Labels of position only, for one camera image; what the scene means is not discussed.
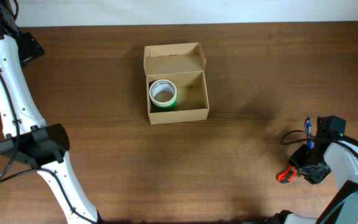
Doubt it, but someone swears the orange utility knife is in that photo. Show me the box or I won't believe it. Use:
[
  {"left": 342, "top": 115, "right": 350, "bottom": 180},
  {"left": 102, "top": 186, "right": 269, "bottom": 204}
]
[{"left": 277, "top": 166, "right": 297, "bottom": 184}]

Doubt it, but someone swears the blue ballpoint pen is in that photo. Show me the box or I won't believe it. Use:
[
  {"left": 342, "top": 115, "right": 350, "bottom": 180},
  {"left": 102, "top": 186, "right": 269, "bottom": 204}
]
[{"left": 304, "top": 116, "right": 313, "bottom": 149}]

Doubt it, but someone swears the green tape roll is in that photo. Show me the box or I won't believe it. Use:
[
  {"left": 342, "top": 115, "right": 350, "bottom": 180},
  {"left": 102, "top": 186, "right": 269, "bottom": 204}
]
[{"left": 151, "top": 98, "right": 178, "bottom": 111}]

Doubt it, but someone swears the white masking tape roll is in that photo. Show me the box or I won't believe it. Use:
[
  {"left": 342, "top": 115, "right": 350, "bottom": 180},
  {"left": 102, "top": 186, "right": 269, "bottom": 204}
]
[{"left": 149, "top": 79, "right": 178, "bottom": 102}]

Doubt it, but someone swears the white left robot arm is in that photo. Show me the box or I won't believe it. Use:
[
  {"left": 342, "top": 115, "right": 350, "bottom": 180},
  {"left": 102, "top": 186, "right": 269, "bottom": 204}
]
[{"left": 0, "top": 1, "right": 102, "bottom": 223}]

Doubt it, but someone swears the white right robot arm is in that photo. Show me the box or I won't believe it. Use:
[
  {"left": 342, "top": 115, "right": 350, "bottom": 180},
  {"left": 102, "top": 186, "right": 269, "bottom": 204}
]
[{"left": 270, "top": 116, "right": 358, "bottom": 223}]

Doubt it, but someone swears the brown cardboard box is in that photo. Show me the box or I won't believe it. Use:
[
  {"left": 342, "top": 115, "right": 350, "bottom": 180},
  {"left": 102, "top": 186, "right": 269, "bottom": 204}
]
[{"left": 144, "top": 42, "right": 209, "bottom": 124}]

